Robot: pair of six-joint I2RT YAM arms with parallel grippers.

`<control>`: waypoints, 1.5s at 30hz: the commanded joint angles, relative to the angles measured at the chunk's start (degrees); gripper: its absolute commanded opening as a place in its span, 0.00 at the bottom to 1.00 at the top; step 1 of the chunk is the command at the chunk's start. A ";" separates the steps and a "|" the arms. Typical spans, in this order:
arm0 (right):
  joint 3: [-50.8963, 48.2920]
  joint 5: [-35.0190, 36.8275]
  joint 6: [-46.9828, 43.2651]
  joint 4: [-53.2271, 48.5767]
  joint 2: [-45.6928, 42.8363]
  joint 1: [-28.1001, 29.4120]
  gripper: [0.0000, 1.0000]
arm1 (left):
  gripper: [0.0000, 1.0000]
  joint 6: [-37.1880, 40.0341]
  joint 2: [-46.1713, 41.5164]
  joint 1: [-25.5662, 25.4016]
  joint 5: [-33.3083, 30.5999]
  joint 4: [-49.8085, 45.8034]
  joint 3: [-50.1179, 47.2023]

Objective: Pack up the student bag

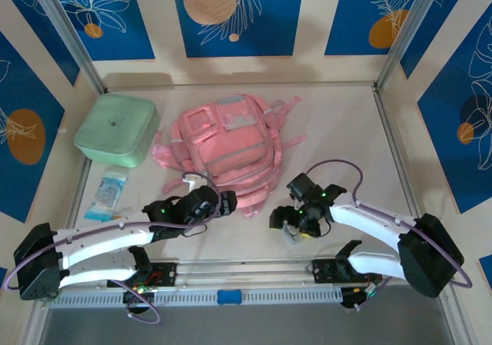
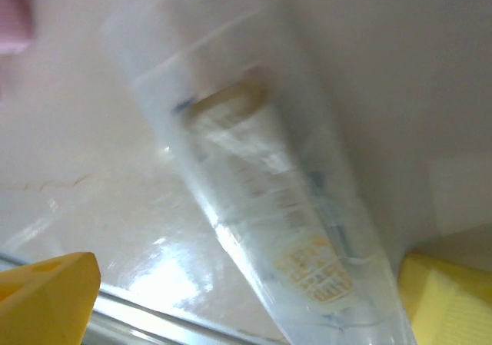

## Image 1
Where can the aluminium side rail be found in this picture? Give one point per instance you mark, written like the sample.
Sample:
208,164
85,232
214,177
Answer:
396,149
75,206

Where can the blue clip on duct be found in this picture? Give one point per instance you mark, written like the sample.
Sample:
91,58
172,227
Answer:
229,297

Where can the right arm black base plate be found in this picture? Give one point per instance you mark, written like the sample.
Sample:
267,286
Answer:
321,270

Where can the mint green zip case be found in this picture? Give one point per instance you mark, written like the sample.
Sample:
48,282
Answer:
115,128

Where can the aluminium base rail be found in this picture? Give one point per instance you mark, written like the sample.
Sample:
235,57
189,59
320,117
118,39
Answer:
246,270

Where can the pink student backpack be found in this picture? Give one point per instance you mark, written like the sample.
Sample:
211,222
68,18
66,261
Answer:
234,145

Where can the clear plastic stationery bag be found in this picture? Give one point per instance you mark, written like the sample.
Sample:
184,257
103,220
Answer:
291,237

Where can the aluminium frame post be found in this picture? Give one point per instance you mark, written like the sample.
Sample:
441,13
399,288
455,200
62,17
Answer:
69,34
407,30

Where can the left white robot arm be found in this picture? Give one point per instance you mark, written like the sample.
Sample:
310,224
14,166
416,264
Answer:
107,237

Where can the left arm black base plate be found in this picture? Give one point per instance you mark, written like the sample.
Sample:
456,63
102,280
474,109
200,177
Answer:
167,274

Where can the blue white tissue packet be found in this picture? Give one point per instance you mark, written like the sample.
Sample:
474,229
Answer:
105,195

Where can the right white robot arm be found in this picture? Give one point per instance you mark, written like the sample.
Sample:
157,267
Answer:
369,216

